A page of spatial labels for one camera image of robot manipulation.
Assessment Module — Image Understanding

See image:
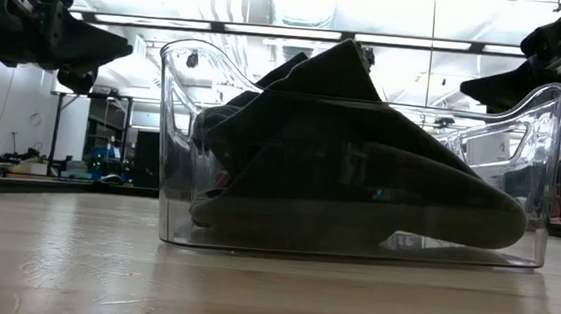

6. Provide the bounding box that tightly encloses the dark olive cloth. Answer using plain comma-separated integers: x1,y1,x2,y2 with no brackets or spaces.
186,85,537,260

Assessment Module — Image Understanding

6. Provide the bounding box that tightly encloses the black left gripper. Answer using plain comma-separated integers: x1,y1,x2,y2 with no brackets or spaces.
0,0,138,99

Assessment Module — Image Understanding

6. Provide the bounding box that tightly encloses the clear plastic bin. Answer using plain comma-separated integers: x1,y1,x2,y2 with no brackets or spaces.
428,123,469,161
145,35,561,276

